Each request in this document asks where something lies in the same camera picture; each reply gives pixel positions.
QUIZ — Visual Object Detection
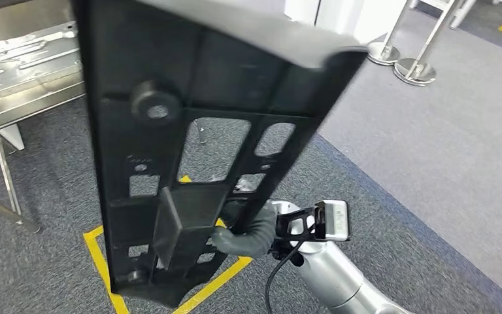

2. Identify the black plastic plate bracket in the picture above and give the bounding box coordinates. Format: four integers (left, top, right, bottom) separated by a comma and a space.
71, 0, 369, 309

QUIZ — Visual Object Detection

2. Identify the grey metal fixture plate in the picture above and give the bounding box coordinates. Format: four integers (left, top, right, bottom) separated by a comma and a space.
0, 25, 83, 109

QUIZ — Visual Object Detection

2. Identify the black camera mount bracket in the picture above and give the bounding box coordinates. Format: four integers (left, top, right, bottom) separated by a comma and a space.
273, 207, 327, 261

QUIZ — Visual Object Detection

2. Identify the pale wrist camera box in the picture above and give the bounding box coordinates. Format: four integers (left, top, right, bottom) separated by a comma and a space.
316, 200, 350, 242

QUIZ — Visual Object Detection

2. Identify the black camera cable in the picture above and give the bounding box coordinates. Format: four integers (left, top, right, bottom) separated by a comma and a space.
265, 235, 317, 314

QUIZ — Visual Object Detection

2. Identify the white furniture frame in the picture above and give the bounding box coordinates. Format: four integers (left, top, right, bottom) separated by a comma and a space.
409, 0, 479, 30

